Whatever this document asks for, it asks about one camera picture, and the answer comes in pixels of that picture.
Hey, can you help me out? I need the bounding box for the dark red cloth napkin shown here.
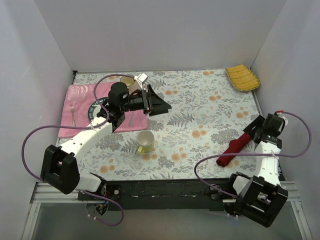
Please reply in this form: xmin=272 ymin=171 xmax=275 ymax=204
xmin=216 ymin=133 xmax=251 ymax=167

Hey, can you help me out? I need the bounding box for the aluminium frame rail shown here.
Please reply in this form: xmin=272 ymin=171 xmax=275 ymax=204
xmin=21 ymin=181 xmax=312 ymax=240

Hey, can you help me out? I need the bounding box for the yellow bamboo tray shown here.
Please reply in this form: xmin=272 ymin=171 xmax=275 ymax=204
xmin=225 ymin=64 xmax=261 ymax=92

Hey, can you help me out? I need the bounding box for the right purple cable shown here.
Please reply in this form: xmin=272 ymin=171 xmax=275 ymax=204
xmin=194 ymin=111 xmax=313 ymax=218

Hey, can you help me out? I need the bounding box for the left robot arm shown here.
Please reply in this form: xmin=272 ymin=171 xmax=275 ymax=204
xmin=40 ymin=82 xmax=172 ymax=200

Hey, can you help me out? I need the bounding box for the pink placemat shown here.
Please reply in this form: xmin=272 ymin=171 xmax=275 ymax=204
xmin=60 ymin=84 xmax=148 ymax=133

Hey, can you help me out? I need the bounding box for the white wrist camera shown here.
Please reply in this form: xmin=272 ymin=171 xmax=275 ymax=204
xmin=132 ymin=73 xmax=148 ymax=91
xmin=275 ymin=110 xmax=289 ymax=128

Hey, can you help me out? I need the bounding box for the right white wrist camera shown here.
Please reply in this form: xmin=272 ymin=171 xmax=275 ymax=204
xmin=275 ymin=110 xmax=289 ymax=128

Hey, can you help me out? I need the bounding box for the silver fork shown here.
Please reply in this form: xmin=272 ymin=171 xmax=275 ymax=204
xmin=69 ymin=103 xmax=76 ymax=127

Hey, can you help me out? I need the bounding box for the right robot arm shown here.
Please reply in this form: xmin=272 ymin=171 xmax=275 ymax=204
xmin=216 ymin=113 xmax=288 ymax=228

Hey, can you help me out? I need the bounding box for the white plate blue rim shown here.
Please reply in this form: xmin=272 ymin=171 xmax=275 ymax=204
xmin=87 ymin=97 xmax=108 ymax=122

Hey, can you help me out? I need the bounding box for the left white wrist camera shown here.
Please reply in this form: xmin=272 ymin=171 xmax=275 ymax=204
xmin=132 ymin=73 xmax=148 ymax=91

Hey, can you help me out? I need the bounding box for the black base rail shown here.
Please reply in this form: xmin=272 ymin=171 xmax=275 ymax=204
xmin=77 ymin=176 xmax=241 ymax=211

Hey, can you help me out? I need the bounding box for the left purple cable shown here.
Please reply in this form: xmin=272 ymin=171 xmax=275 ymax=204
xmin=21 ymin=72 xmax=137 ymax=226

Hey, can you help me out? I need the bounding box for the white mug black handle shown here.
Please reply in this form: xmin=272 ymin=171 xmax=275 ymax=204
xmin=120 ymin=75 xmax=141 ymax=94

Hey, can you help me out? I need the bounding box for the floral tablecloth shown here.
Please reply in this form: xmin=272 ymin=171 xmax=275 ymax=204
xmin=77 ymin=69 xmax=260 ymax=181

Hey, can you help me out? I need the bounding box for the yellow mug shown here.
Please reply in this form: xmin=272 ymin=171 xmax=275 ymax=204
xmin=137 ymin=130 xmax=155 ymax=155

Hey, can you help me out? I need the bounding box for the purple cable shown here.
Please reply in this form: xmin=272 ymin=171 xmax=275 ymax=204
xmin=21 ymin=72 xmax=137 ymax=226
xmin=194 ymin=111 xmax=313 ymax=218

